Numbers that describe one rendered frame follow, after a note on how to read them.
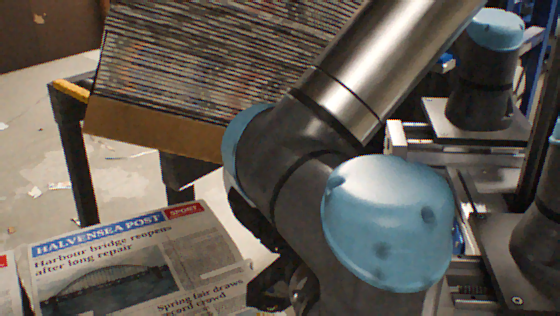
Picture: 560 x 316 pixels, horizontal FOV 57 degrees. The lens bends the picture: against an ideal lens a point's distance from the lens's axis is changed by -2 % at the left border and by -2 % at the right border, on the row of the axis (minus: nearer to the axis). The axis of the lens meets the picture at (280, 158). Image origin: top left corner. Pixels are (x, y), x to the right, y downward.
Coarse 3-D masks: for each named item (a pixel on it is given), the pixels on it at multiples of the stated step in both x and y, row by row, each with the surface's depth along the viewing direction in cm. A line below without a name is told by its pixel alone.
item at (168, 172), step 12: (168, 156) 113; (180, 156) 114; (168, 168) 115; (180, 168) 115; (192, 168) 118; (204, 168) 121; (216, 168) 124; (168, 180) 117; (180, 180) 116; (192, 180) 119
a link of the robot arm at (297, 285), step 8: (304, 264) 42; (296, 272) 43; (304, 272) 42; (312, 272) 41; (296, 280) 42; (304, 280) 42; (312, 280) 41; (296, 288) 42; (304, 288) 41; (312, 288) 40; (296, 296) 41; (304, 296) 41; (312, 296) 40; (296, 304) 42; (304, 304) 40; (296, 312) 42
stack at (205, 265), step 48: (48, 240) 77; (96, 240) 77; (144, 240) 77; (192, 240) 77; (0, 288) 68; (48, 288) 68; (96, 288) 68; (144, 288) 68; (192, 288) 68; (240, 288) 68
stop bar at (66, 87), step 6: (54, 84) 138; (60, 84) 136; (66, 84) 136; (72, 84) 136; (60, 90) 137; (66, 90) 134; (72, 90) 132; (78, 90) 132; (84, 90) 132; (78, 96) 131; (84, 96) 129
